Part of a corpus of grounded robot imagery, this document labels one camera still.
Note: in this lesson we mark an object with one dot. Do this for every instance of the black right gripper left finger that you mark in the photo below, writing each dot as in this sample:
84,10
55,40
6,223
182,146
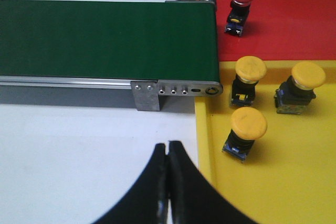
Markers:
146,201

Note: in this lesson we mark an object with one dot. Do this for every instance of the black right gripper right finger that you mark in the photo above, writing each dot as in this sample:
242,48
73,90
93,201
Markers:
193,198

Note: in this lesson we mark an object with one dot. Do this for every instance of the yellow mushroom push button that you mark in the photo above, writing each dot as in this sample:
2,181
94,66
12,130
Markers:
296,93
247,125
249,71

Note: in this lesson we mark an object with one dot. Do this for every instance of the red mushroom push button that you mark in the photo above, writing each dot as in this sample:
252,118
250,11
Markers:
237,17

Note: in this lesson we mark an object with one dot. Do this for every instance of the yellow plastic tray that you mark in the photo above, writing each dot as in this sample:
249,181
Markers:
289,174

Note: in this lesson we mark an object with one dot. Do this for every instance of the steel right end plate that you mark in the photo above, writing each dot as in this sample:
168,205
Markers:
186,88

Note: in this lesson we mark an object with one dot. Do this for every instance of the green conveyor belt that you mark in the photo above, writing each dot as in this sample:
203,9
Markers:
109,40

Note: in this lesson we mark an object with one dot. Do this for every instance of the red plastic tray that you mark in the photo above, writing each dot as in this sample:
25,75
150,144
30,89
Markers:
281,30

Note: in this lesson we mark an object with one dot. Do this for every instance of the steel conveyor support bracket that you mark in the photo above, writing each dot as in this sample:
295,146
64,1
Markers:
145,94

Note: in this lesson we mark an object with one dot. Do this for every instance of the aluminium conveyor side rail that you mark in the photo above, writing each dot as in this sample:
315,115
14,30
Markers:
65,82

